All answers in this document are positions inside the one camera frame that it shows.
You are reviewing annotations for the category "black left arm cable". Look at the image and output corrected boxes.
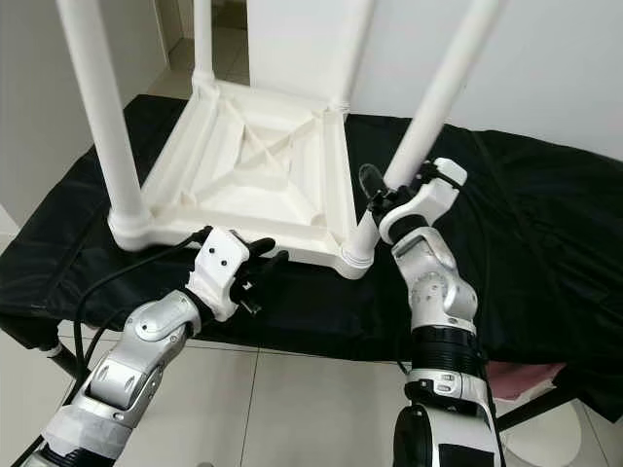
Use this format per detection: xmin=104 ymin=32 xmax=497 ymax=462
xmin=72 ymin=228 xmax=216 ymax=378

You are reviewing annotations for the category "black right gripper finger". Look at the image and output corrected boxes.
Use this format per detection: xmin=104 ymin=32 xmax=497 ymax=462
xmin=357 ymin=162 xmax=391 ymax=212

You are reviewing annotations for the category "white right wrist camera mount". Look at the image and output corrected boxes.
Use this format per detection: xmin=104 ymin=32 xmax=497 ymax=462
xmin=379 ymin=157 xmax=469 ymax=246

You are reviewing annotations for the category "large pink towel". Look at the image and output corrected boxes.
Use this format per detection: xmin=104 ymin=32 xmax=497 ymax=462
xmin=485 ymin=359 xmax=568 ymax=387

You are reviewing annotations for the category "white standing fan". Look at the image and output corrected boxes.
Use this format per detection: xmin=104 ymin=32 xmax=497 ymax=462
xmin=504 ymin=397 xmax=587 ymax=467

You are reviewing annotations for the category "black metal table leg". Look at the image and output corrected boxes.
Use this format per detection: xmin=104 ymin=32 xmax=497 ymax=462
xmin=495 ymin=383 xmax=572 ymax=431
xmin=37 ymin=339 xmax=86 ymax=382

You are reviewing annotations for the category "white plastic table leg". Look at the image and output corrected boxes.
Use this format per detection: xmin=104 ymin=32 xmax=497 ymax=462
xmin=193 ymin=0 xmax=218 ymax=90
xmin=55 ymin=0 xmax=153 ymax=253
xmin=340 ymin=0 xmax=507 ymax=269
xmin=325 ymin=0 xmax=380 ymax=111

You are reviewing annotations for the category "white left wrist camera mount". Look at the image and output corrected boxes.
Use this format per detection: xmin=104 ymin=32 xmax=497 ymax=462
xmin=186 ymin=228 xmax=252 ymax=324

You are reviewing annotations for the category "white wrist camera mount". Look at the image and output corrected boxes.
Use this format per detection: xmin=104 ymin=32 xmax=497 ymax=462
xmin=186 ymin=228 xmax=252 ymax=324
xmin=379 ymin=157 xmax=469 ymax=246

